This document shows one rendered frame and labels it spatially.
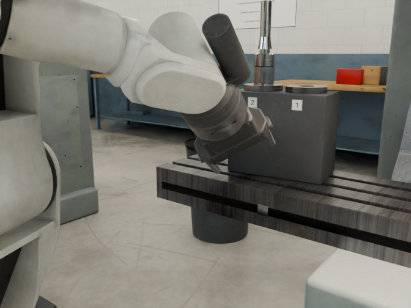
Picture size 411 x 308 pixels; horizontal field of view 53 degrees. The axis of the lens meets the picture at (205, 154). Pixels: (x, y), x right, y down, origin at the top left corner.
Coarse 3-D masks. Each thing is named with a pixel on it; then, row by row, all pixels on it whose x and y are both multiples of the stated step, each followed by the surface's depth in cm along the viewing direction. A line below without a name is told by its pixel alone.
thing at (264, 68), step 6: (258, 60) 91; (264, 60) 91; (270, 60) 91; (258, 66) 92; (264, 66) 91; (270, 66) 91; (258, 72) 92; (264, 72) 91; (270, 72) 92; (258, 78) 92; (264, 78) 92; (270, 78) 92; (258, 84) 92; (264, 84) 92; (270, 84) 92
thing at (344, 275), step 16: (336, 256) 73; (352, 256) 73; (320, 272) 67; (336, 272) 67; (352, 272) 67; (368, 272) 67; (384, 272) 67; (400, 272) 67; (320, 288) 64; (336, 288) 63; (352, 288) 63; (368, 288) 63; (384, 288) 63; (400, 288) 63; (320, 304) 65; (336, 304) 63; (352, 304) 61; (368, 304) 60; (384, 304) 59; (400, 304) 59
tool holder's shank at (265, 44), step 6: (264, 6) 89; (270, 6) 89; (264, 12) 89; (270, 12) 90; (264, 18) 90; (270, 18) 90; (264, 24) 90; (270, 24) 90; (264, 30) 90; (270, 30) 91; (264, 36) 91; (270, 36) 91; (264, 42) 91; (270, 42) 91; (258, 48) 92; (264, 48) 91; (270, 48) 91
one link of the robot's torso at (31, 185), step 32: (0, 64) 58; (32, 64) 57; (0, 96) 58; (32, 96) 58; (0, 128) 52; (32, 128) 58; (0, 160) 52; (32, 160) 58; (0, 192) 52; (32, 192) 57; (0, 224) 53
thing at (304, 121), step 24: (264, 96) 88; (288, 96) 86; (312, 96) 83; (336, 96) 89; (288, 120) 87; (312, 120) 84; (336, 120) 92; (264, 144) 91; (288, 144) 88; (312, 144) 85; (240, 168) 95; (264, 168) 92; (288, 168) 89; (312, 168) 86
